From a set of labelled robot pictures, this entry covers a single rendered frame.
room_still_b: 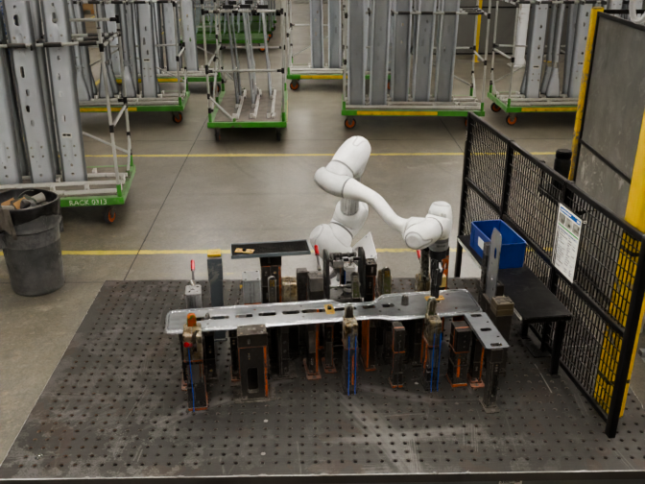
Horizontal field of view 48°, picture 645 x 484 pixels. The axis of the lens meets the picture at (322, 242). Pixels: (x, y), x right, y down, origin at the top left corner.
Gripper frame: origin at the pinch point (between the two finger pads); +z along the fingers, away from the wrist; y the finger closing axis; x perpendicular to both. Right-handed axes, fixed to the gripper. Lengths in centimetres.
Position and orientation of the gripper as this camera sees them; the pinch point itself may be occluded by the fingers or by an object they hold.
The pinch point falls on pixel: (435, 290)
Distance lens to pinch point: 326.5
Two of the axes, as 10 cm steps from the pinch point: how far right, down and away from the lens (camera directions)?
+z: 0.0, 9.2, 4.0
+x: 9.9, -0.6, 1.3
